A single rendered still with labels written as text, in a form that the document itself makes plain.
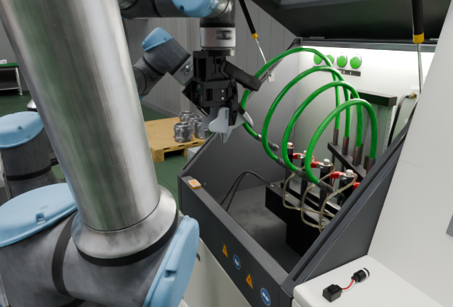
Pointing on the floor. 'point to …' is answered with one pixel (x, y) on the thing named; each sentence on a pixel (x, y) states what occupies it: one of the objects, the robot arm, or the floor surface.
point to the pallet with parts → (175, 134)
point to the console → (423, 187)
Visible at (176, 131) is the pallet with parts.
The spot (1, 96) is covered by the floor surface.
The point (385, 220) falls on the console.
